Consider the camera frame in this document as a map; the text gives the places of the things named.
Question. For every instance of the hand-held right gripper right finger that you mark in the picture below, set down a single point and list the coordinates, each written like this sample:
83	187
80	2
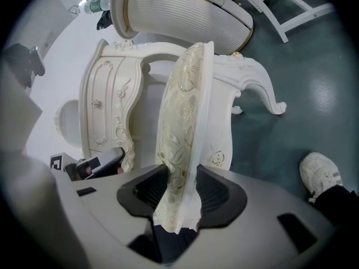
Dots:
252	220

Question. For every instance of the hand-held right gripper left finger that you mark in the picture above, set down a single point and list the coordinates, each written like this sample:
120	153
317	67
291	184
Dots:
134	195

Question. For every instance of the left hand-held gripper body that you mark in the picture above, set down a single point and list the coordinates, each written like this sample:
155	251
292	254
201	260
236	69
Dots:
81	169

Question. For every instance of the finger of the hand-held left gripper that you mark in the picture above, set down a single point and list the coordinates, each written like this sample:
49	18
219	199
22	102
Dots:
112	157

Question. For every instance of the white dressing table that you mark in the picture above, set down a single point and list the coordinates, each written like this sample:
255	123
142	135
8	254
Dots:
106	94

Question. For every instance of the white upholstered stool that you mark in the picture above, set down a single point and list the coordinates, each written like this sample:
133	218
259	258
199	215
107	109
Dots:
179	122

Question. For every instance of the white framed oval mirror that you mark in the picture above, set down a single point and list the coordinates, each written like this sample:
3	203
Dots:
66	122

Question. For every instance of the person's right white sneaker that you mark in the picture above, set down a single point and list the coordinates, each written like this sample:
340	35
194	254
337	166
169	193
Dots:
319	175

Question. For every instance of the person's black clothing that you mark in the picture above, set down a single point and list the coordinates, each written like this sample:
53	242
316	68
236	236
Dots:
336	206

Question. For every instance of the black handbag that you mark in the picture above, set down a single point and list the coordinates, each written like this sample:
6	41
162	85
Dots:
105	20

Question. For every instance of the green label water bottle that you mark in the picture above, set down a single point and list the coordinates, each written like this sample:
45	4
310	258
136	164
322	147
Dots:
94	5

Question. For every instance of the white ribbed round cabinet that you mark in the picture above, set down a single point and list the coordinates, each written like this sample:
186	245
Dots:
182	13

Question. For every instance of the white open shelf unit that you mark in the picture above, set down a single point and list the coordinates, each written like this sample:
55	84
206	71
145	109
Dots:
283	24

